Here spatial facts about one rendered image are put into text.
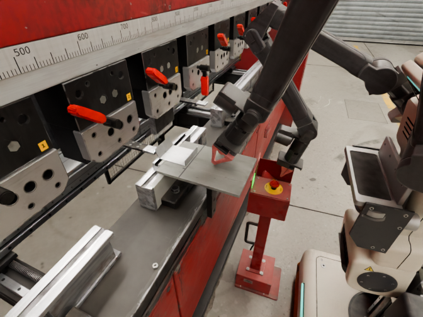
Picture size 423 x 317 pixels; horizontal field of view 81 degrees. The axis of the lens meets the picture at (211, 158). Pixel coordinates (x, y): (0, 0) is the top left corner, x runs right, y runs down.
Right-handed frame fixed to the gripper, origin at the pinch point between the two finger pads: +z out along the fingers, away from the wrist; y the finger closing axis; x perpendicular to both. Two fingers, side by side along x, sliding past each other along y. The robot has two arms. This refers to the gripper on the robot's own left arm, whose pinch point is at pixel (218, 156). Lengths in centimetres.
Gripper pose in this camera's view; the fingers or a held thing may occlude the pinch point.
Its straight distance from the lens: 74.0
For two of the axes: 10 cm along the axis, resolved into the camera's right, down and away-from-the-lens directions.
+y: -4.0, 5.5, -7.4
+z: -4.6, 5.8, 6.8
